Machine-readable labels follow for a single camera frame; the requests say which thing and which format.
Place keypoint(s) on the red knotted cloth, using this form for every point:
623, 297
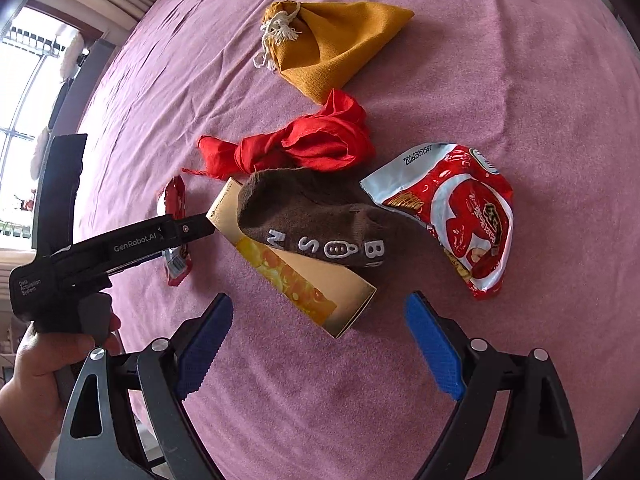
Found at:
310, 145

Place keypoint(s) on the gold cardboard box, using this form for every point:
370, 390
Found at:
310, 290

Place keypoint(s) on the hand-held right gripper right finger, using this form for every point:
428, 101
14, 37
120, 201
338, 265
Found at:
432, 347

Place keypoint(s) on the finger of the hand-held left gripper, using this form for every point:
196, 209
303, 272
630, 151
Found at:
57, 195
192, 229

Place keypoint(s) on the brown sock with white letters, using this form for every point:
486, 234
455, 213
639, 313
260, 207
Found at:
300, 210

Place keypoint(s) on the dark grey window seat cushion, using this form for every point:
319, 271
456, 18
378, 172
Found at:
82, 85

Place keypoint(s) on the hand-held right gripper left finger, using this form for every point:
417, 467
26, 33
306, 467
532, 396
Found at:
205, 347

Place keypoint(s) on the window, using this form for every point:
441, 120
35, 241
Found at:
30, 85

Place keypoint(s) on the person's left hand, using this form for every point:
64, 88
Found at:
35, 365

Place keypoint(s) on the red snack bag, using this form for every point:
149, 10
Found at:
470, 220

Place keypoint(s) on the red foil wrapper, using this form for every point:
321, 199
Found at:
176, 197

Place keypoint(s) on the white plush cushion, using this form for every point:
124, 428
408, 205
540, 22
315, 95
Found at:
72, 55

